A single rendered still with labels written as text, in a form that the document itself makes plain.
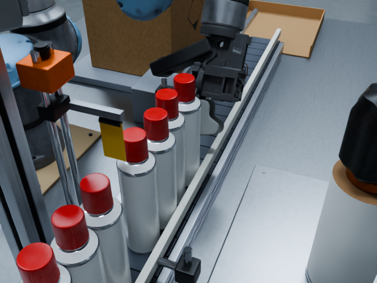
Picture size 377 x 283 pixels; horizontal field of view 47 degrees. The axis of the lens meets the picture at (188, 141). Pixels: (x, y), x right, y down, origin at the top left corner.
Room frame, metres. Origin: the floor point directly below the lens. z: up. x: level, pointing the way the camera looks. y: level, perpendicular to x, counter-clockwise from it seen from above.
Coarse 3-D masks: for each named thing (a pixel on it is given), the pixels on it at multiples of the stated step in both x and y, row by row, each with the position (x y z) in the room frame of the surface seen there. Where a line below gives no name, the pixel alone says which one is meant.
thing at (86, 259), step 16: (64, 208) 0.31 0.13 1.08; (80, 208) 0.31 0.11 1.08; (64, 224) 0.29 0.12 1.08; (80, 224) 0.29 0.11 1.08; (64, 240) 0.28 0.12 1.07; (80, 240) 0.29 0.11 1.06; (96, 240) 0.30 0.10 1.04; (64, 256) 0.28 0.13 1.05; (80, 256) 0.28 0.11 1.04; (96, 256) 0.29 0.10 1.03; (80, 272) 0.27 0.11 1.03; (96, 272) 0.29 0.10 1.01
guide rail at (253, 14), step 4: (252, 12) 1.16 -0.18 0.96; (256, 12) 1.17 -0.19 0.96; (252, 16) 1.13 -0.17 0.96; (248, 20) 1.10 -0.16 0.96; (252, 20) 1.13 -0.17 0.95; (248, 24) 1.08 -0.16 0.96; (244, 28) 1.05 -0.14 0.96; (240, 32) 1.03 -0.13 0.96; (244, 32) 1.05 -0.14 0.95; (120, 196) 0.45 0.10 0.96; (120, 200) 0.44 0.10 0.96
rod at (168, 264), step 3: (159, 258) 0.38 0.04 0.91; (162, 258) 0.38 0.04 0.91; (159, 261) 0.38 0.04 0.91; (162, 261) 0.38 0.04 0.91; (165, 261) 0.38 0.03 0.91; (168, 261) 0.38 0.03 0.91; (171, 261) 0.38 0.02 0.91; (159, 264) 0.37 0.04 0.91; (162, 264) 0.37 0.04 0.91; (165, 264) 0.37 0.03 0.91; (168, 264) 0.37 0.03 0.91; (171, 264) 0.37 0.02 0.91; (174, 264) 0.37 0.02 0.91; (165, 267) 0.37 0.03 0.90; (168, 267) 0.37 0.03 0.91; (171, 267) 0.37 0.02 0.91; (174, 267) 0.37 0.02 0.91
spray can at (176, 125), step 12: (156, 96) 0.52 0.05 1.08; (168, 96) 0.52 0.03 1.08; (168, 108) 0.51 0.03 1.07; (168, 120) 0.52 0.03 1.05; (180, 120) 0.52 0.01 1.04; (180, 132) 0.51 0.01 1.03; (180, 144) 0.51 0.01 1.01; (180, 156) 0.51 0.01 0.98; (180, 168) 0.51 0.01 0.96; (180, 180) 0.51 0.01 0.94; (180, 192) 0.51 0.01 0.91
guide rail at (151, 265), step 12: (276, 36) 1.10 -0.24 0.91; (264, 60) 0.97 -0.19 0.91; (252, 72) 0.90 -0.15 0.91; (252, 84) 0.86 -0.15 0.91; (240, 108) 0.77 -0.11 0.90; (228, 120) 0.71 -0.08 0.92; (228, 132) 0.69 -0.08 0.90; (216, 144) 0.63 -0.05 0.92; (216, 156) 0.62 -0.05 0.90; (204, 168) 0.56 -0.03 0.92; (192, 180) 0.53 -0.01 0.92; (192, 192) 0.51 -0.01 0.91; (180, 204) 0.48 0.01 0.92; (180, 216) 0.46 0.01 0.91; (168, 228) 0.43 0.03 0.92; (168, 240) 0.41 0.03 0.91; (156, 252) 0.39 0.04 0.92; (156, 264) 0.37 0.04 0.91; (144, 276) 0.35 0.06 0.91
